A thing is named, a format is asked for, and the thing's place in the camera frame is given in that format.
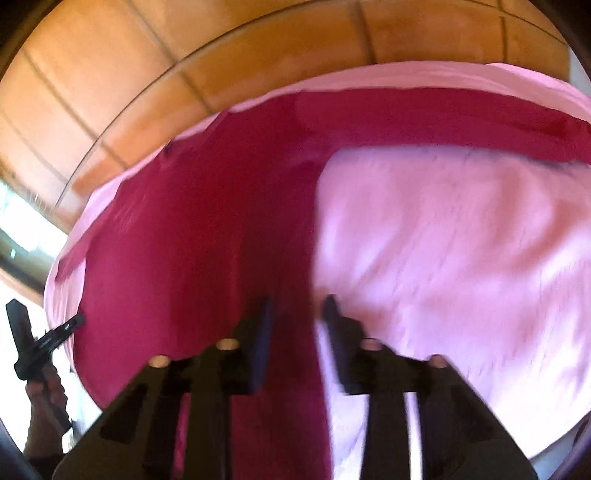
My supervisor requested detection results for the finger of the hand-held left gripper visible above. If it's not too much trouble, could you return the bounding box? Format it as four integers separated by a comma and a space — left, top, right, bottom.
33, 313, 86, 355
6, 299, 37, 370

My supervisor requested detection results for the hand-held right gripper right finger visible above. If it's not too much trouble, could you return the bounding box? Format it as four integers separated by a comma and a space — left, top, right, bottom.
322, 294, 540, 480

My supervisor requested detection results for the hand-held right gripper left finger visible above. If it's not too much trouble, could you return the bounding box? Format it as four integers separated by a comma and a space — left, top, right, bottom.
52, 296, 279, 480

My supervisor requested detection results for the maroon garment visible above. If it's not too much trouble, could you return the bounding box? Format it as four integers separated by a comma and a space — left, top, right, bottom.
54, 88, 591, 480

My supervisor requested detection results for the person's left hand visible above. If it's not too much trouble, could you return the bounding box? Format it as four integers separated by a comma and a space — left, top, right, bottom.
24, 364, 71, 459

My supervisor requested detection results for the pink blanket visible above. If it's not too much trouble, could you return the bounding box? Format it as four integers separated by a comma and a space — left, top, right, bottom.
44, 62, 591, 480

